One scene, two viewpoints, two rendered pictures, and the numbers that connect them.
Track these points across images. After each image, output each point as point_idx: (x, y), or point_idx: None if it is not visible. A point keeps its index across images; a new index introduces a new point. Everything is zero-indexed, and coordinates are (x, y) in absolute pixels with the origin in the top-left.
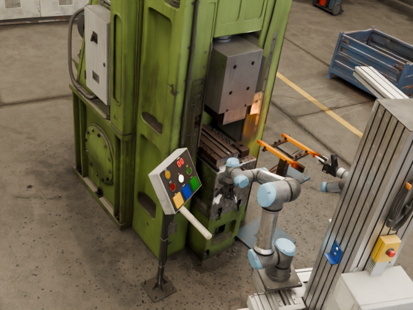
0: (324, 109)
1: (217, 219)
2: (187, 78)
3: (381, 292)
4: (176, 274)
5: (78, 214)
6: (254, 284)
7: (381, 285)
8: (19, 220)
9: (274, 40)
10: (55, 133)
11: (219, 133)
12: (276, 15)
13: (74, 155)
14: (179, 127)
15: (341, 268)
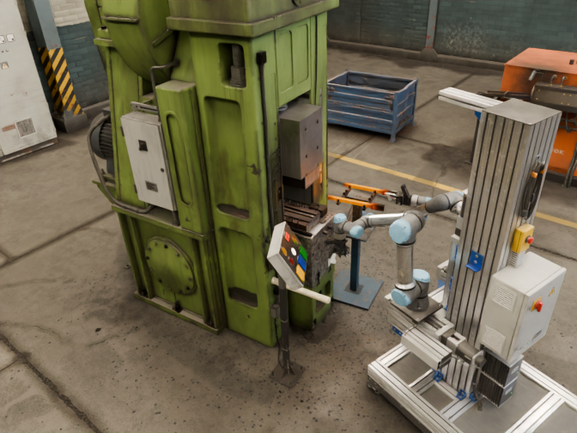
0: (337, 156)
1: (317, 284)
2: (266, 154)
3: (532, 277)
4: (296, 354)
5: (167, 336)
6: (393, 325)
7: (527, 271)
8: (107, 367)
9: (321, 96)
10: (92, 268)
11: (288, 202)
12: (318, 71)
13: (126, 282)
14: (267, 205)
15: (487, 271)
